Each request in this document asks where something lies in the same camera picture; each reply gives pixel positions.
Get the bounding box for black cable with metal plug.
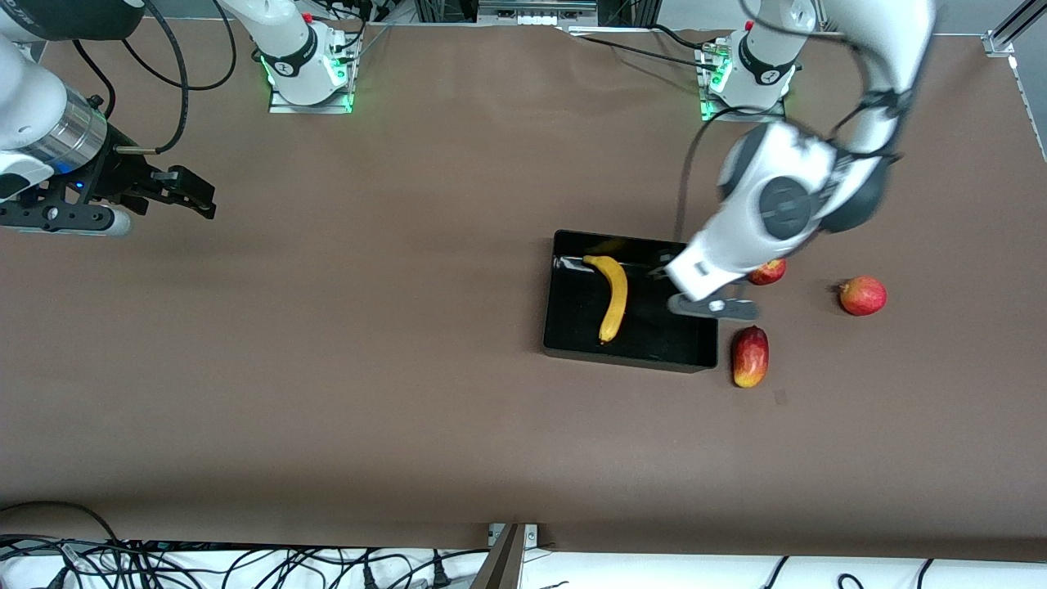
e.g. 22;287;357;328
115;0;191;156

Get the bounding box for table cover sheet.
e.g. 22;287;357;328
0;16;1047;551

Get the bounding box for yellow banana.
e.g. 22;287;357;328
582;254;630;345

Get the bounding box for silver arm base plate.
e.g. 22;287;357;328
698;41;789;124
268;29;357;115

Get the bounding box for aluminium corner profile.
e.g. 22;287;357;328
984;0;1047;60

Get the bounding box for black rectangular tray box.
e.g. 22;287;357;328
542;229;721;375

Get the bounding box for red apple on table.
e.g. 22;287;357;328
838;276;888;317

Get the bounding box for black table cable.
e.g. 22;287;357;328
582;35;712;70
646;23;714;52

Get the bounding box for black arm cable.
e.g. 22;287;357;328
673;0;913;244
72;37;117;119
168;0;238;92

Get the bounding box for grey metal post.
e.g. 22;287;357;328
470;524;524;589

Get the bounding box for red yellow mango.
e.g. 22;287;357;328
731;325;771;389

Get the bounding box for aluminium frame with power strip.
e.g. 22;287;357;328
413;0;655;27

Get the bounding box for tangled black floor cables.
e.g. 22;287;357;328
0;536;492;589

